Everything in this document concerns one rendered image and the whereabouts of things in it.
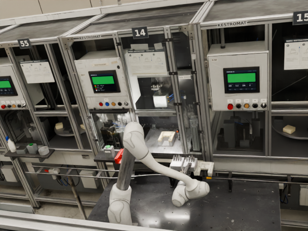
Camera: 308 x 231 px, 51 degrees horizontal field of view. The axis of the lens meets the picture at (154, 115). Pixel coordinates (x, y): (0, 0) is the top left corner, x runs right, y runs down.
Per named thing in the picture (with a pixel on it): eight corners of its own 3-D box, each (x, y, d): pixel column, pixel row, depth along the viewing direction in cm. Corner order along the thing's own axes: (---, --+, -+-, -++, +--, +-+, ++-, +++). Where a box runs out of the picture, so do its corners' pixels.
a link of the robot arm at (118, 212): (111, 237, 237) (104, 215, 227) (112, 218, 253) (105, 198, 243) (133, 233, 237) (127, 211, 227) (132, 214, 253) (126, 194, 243)
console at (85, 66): (86, 110, 286) (72, 61, 265) (100, 96, 310) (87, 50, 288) (130, 110, 273) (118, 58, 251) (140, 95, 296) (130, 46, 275)
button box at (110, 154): (106, 159, 296) (102, 148, 290) (109, 154, 302) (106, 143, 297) (113, 159, 293) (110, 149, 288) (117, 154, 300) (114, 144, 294)
